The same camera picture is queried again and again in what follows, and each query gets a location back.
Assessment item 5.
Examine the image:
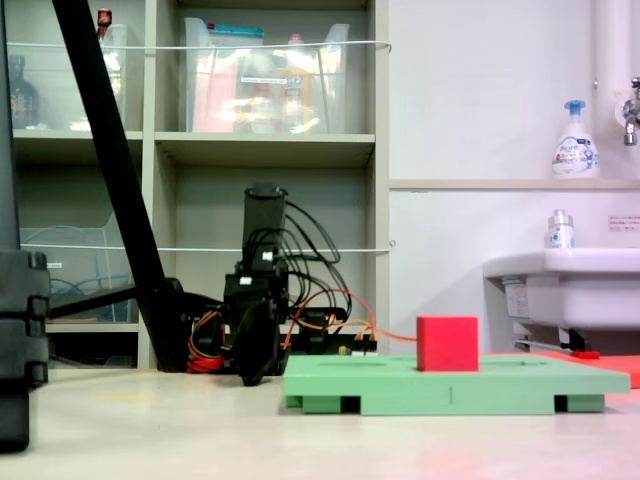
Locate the green shape sorter board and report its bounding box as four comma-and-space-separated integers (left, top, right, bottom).
282, 353, 632, 417

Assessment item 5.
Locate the dark glass bottle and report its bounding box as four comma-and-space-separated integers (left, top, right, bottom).
7, 54, 42, 131

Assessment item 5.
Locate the red base clamp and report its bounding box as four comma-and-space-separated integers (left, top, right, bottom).
187, 349, 226, 375

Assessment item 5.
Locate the small clear sanitizer bottle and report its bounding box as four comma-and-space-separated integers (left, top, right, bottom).
545, 208, 577, 250

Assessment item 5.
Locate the black tripod leg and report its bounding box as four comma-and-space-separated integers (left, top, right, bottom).
50, 0, 197, 374
48, 285, 139, 320

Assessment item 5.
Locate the notched black stack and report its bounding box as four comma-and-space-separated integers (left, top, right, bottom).
0, 249, 52, 454

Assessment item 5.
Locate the white blue soap pump bottle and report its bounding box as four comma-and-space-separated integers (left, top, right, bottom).
550, 99, 602, 180

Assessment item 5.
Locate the low clear plastic bin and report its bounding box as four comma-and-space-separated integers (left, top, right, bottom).
19, 227, 141, 324

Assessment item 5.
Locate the black circuit board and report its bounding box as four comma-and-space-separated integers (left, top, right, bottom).
337, 339, 379, 358

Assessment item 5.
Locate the black table clamp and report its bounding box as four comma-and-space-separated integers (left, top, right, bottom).
298, 307, 347, 354

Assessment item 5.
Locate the red square block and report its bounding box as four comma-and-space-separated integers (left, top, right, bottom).
415, 315, 480, 374

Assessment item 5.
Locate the black cable with connector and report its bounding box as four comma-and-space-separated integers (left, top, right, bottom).
277, 198, 352, 324

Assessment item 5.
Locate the thin orange wire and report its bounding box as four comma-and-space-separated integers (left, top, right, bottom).
281, 288, 419, 358

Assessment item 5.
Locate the beige shelf unit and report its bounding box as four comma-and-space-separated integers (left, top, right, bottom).
6, 0, 392, 372

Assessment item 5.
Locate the metal faucet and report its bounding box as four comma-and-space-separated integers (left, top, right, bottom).
613, 76, 640, 148

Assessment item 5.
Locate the bottle with pink cap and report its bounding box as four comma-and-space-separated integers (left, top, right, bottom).
279, 33, 315, 134

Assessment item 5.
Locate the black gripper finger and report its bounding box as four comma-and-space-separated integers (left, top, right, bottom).
251, 298, 280, 386
233, 298, 260, 388

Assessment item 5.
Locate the white sink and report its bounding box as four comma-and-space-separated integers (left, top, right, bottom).
481, 246, 640, 332

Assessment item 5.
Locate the white cord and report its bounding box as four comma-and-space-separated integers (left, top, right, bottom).
6, 40, 394, 54
19, 239, 397, 254

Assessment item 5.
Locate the large clear plastic bin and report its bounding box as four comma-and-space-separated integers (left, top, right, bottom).
183, 16, 352, 136

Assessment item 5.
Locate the pink packet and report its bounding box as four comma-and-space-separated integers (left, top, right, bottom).
191, 53, 239, 134

